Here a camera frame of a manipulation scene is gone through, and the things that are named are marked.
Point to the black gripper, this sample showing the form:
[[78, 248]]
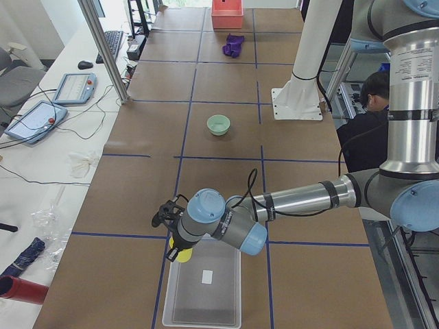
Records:
[[178, 246]]

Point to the yellow plastic cup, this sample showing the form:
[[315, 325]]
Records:
[[184, 255]]

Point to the purple cloth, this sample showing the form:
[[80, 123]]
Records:
[[233, 45]]

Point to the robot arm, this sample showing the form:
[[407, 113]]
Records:
[[404, 188]]

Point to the black computer box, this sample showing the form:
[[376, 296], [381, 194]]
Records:
[[135, 48]]

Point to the clear plastic bin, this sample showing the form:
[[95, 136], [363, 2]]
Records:
[[205, 291]]

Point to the clear plastic wrap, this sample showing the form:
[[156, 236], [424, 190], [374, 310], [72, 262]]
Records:
[[53, 233]]

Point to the crumpled white tissue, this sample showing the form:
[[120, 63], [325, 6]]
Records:
[[80, 163]]

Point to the light green bowl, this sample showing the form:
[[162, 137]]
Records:
[[218, 124]]

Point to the folded dark blue umbrella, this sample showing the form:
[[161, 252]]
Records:
[[25, 258]]

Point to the red cylinder bottle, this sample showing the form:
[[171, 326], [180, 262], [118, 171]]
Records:
[[18, 289]]

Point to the near teach pendant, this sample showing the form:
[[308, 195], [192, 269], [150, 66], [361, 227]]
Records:
[[37, 122]]

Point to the teach pendant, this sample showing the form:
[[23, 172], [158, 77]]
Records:
[[75, 89], [37, 122]]

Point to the far teach pendant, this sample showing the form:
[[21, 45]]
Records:
[[75, 89]]

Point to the black computer mouse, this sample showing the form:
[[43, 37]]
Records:
[[82, 65]]

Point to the seated person in black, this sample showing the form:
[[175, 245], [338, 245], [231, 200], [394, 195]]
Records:
[[364, 139]]

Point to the black keyboard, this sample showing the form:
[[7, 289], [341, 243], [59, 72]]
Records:
[[114, 39]]

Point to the grey office chair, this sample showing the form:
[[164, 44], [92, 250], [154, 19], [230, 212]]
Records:
[[17, 84]]

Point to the pink plastic bin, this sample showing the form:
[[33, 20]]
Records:
[[227, 14]]

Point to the white pedestal base plate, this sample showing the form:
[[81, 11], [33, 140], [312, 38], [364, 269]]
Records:
[[296, 104]]

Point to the aluminium frame post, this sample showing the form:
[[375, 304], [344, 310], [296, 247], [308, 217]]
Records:
[[92, 20]]

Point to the white camera pedestal column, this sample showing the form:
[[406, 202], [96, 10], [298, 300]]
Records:
[[325, 22]]

